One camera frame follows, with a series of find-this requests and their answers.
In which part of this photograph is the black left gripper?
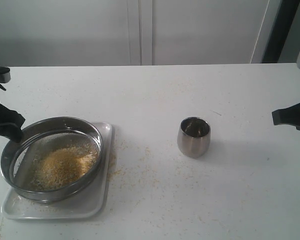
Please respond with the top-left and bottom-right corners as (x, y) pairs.
(0, 104), (25, 143)

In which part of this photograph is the stainless steel cup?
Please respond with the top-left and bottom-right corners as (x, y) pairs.
(177, 116), (211, 159)

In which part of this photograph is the round stainless steel sieve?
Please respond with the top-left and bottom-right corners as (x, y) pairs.
(0, 116), (105, 203)

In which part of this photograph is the white rectangular plastic tray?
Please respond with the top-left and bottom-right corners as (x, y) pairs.
(1, 122), (115, 220)

